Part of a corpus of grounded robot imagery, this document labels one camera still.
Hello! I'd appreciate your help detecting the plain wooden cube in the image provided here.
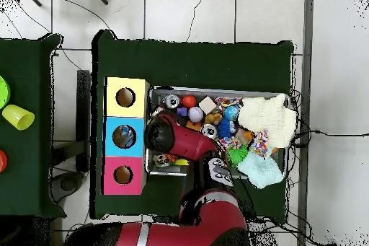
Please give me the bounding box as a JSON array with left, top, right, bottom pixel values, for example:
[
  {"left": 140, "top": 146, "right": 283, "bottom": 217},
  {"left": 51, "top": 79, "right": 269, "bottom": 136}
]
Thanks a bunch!
[{"left": 198, "top": 95, "right": 218, "bottom": 115}]

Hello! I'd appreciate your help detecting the yellow green plastic cup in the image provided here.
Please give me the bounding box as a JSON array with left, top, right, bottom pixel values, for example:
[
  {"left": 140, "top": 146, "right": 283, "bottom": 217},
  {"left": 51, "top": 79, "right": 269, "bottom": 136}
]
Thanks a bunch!
[{"left": 1, "top": 104, "right": 36, "bottom": 131}]

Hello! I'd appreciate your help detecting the red orange ball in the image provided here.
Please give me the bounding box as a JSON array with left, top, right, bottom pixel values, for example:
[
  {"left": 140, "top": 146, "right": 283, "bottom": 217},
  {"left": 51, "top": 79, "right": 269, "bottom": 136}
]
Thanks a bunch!
[{"left": 182, "top": 95, "right": 197, "bottom": 109}]

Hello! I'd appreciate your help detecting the green ball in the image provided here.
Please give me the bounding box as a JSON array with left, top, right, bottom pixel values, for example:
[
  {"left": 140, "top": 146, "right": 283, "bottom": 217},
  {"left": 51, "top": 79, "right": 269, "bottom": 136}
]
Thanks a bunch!
[{"left": 0, "top": 75, "right": 12, "bottom": 110}]

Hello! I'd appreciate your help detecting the orange toy brick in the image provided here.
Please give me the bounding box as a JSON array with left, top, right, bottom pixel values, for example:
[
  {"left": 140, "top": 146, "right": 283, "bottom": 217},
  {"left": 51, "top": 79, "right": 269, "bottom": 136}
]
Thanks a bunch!
[{"left": 185, "top": 120, "right": 203, "bottom": 132}]

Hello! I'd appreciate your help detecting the blue spiky eyed toy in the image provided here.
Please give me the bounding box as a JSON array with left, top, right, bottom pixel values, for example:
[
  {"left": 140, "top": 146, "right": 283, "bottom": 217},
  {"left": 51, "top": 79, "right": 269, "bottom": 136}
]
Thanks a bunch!
[{"left": 216, "top": 117, "right": 239, "bottom": 140}]

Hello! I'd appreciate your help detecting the shallow mesh bin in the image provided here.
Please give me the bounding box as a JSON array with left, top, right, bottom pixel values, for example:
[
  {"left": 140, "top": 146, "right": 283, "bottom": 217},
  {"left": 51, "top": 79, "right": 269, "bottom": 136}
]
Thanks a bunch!
[{"left": 145, "top": 85, "right": 290, "bottom": 182}]

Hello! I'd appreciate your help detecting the thick black floor cable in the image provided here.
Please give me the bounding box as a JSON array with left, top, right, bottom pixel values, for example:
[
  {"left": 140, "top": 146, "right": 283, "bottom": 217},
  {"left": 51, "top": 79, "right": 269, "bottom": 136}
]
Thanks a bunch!
[{"left": 290, "top": 128, "right": 369, "bottom": 147}]

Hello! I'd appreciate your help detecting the thin black floor cable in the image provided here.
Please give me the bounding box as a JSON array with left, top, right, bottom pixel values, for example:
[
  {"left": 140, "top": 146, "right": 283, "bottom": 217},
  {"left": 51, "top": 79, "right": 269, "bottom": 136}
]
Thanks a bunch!
[{"left": 185, "top": 0, "right": 209, "bottom": 43}]

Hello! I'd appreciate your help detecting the blue globe ball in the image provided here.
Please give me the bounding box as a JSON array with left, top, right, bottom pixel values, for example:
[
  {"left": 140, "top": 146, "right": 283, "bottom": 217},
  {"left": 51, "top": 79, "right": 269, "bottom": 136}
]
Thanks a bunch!
[{"left": 223, "top": 105, "right": 240, "bottom": 122}]

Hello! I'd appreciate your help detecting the black upright panel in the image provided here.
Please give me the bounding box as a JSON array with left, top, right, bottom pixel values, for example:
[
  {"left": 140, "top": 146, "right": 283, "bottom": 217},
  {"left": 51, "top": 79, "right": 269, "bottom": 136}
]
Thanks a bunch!
[{"left": 76, "top": 69, "right": 92, "bottom": 172}]

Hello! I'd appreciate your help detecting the mint green cloth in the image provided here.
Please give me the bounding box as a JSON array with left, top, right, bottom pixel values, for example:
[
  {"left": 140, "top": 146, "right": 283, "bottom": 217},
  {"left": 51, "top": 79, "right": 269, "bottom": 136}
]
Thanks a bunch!
[{"left": 236, "top": 150, "right": 285, "bottom": 190}]

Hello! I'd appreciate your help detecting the dark green table cloth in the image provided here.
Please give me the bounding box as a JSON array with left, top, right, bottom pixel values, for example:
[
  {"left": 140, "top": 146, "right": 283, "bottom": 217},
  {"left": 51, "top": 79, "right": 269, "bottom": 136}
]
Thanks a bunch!
[
  {"left": 89, "top": 28, "right": 295, "bottom": 221},
  {"left": 0, "top": 33, "right": 66, "bottom": 219}
]

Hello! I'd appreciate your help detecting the wooden box with three holes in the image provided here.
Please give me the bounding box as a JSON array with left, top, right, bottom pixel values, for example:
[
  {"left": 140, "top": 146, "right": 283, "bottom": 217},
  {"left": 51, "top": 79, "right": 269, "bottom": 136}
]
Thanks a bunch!
[{"left": 102, "top": 76, "right": 151, "bottom": 196}]

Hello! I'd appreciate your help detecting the colourful paper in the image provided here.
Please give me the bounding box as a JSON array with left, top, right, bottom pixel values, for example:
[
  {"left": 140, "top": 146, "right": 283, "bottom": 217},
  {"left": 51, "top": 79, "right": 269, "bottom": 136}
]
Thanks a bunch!
[{"left": 249, "top": 128, "right": 270, "bottom": 159}]

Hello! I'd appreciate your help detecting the crushed silver can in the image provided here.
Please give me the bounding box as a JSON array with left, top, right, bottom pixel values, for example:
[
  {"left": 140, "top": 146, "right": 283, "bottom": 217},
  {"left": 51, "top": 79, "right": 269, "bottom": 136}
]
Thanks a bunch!
[{"left": 200, "top": 123, "right": 218, "bottom": 139}]

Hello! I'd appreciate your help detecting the red black drink can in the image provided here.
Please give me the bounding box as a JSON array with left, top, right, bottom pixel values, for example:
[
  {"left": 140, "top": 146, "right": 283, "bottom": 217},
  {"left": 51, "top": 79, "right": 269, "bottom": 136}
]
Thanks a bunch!
[{"left": 164, "top": 93, "right": 181, "bottom": 110}]

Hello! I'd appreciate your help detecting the clear packet with blue label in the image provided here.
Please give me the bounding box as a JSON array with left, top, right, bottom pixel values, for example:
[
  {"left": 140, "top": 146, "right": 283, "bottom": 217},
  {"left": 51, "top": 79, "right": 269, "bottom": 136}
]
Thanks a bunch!
[{"left": 118, "top": 126, "right": 135, "bottom": 146}]

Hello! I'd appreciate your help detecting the cream waffle cloth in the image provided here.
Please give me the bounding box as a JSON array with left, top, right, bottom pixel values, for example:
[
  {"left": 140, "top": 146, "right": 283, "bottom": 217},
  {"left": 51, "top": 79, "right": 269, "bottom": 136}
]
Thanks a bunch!
[{"left": 237, "top": 93, "right": 298, "bottom": 149}]

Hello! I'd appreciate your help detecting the white baseball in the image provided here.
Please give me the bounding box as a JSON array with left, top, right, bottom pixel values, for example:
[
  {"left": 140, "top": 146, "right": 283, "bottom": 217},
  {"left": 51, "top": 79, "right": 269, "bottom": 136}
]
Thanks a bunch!
[{"left": 187, "top": 106, "right": 205, "bottom": 123}]

